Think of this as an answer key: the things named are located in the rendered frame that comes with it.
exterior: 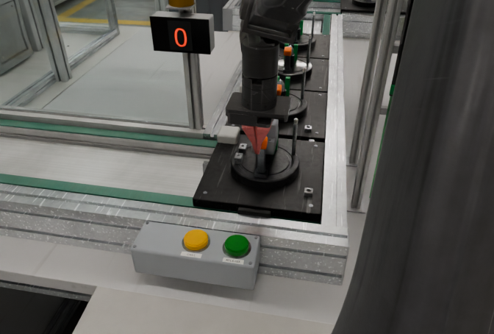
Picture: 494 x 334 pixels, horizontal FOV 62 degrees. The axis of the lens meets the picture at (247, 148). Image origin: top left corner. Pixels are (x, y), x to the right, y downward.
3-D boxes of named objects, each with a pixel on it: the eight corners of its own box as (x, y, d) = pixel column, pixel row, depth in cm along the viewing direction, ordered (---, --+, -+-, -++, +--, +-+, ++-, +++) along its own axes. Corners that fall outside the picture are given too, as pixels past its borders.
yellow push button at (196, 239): (204, 256, 68) (203, 247, 67) (181, 252, 69) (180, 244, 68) (210, 238, 71) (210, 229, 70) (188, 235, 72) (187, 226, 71)
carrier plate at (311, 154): (320, 222, 75) (321, 213, 74) (192, 206, 79) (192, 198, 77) (323, 149, 95) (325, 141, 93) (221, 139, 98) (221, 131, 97)
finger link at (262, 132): (235, 139, 78) (234, 94, 72) (273, 143, 77) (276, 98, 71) (227, 160, 72) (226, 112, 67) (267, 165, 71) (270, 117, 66)
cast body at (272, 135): (273, 155, 79) (275, 123, 76) (251, 153, 80) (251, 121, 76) (278, 132, 86) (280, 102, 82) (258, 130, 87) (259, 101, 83)
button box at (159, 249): (253, 291, 69) (253, 266, 65) (134, 273, 72) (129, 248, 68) (260, 259, 74) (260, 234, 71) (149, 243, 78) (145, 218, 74)
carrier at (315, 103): (324, 146, 96) (330, 97, 89) (223, 135, 99) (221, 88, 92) (326, 98, 115) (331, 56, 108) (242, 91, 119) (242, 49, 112)
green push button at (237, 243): (246, 262, 67) (246, 253, 66) (222, 258, 68) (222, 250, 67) (251, 243, 70) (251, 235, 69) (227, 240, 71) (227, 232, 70)
